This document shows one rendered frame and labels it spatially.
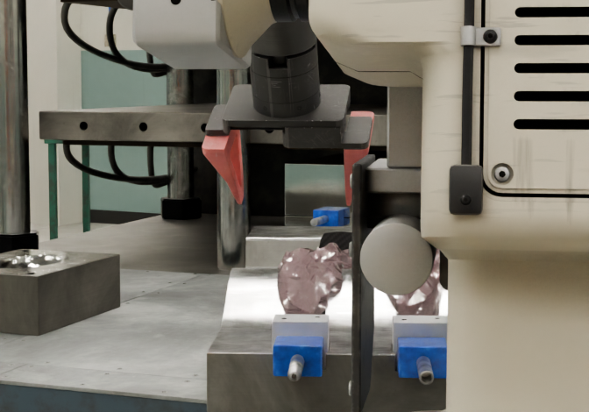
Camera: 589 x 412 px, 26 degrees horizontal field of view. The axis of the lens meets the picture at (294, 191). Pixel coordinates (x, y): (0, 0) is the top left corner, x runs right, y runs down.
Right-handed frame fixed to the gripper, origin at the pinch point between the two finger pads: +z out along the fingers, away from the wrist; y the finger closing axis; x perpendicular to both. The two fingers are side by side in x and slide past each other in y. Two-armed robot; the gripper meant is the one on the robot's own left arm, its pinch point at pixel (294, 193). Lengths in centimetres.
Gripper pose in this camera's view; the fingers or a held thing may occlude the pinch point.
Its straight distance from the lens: 112.6
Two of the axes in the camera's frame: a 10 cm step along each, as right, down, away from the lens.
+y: -9.9, -0.1, 1.5
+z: 0.7, 8.5, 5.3
